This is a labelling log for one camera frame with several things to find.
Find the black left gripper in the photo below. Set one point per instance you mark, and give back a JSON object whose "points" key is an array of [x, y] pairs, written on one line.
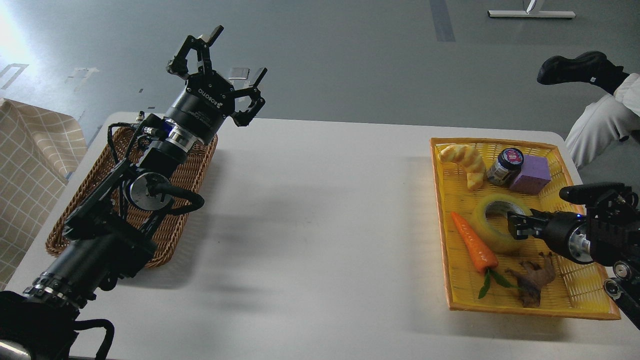
{"points": [[204, 102]]}

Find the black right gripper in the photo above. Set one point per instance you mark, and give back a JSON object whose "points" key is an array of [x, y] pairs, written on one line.
{"points": [[563, 232]]}

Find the yellow tape roll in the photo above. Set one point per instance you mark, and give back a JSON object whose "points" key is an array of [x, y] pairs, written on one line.
{"points": [[497, 238]]}

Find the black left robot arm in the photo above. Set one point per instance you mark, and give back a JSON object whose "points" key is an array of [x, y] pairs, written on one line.
{"points": [[111, 231]]}

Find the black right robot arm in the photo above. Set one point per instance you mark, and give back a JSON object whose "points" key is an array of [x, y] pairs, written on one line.
{"points": [[607, 234]]}

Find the brown dried root toy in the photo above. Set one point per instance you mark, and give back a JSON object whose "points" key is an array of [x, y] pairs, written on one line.
{"points": [[533, 279]]}

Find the purple block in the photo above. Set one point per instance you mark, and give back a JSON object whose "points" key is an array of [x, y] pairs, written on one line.
{"points": [[533, 176]]}

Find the toy orange carrot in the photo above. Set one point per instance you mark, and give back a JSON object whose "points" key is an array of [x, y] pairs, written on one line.
{"points": [[482, 257]]}

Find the small dark jar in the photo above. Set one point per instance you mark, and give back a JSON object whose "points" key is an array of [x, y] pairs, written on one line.
{"points": [[506, 166]]}

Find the yellow plastic tray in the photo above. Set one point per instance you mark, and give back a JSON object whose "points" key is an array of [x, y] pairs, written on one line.
{"points": [[576, 291]]}

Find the toy croissant bread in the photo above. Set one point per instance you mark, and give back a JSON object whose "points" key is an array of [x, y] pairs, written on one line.
{"points": [[471, 161]]}

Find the white trouser leg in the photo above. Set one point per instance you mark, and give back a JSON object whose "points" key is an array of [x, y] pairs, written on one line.
{"points": [[605, 121]]}

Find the black shoe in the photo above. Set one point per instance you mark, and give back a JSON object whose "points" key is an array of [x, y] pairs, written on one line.
{"points": [[591, 67]]}

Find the beige checkered cloth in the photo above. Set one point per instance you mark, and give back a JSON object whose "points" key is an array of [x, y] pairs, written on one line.
{"points": [[39, 148]]}

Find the white metal stand base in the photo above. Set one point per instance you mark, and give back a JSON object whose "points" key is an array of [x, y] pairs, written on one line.
{"points": [[532, 9]]}

